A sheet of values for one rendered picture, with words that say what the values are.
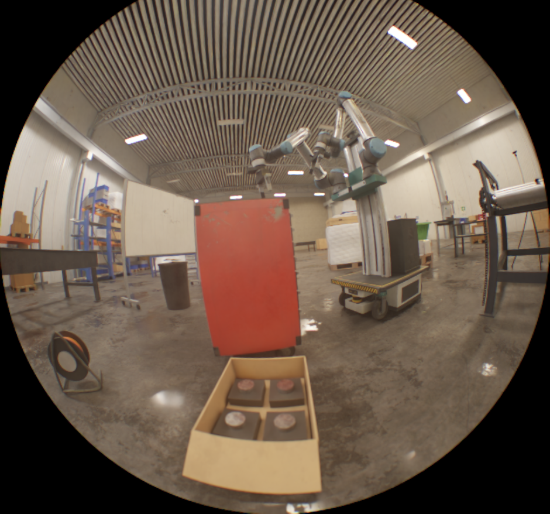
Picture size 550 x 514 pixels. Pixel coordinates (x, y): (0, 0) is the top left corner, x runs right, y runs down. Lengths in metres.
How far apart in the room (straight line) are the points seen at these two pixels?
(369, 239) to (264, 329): 1.37
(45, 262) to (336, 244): 5.49
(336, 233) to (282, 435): 4.10
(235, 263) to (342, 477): 0.98
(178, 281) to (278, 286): 1.70
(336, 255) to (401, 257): 2.72
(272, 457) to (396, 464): 0.42
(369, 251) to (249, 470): 1.86
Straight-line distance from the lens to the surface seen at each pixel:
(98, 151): 10.68
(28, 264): 2.95
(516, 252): 2.87
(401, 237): 1.78
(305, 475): 0.52
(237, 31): 8.27
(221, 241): 0.84
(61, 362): 1.26
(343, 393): 0.95
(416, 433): 0.85
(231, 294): 0.87
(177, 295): 2.42
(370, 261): 1.91
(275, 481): 0.53
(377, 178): 1.53
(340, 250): 4.35
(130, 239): 3.01
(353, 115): 1.67
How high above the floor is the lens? 0.70
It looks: 3 degrees up
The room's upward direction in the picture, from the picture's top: 6 degrees counter-clockwise
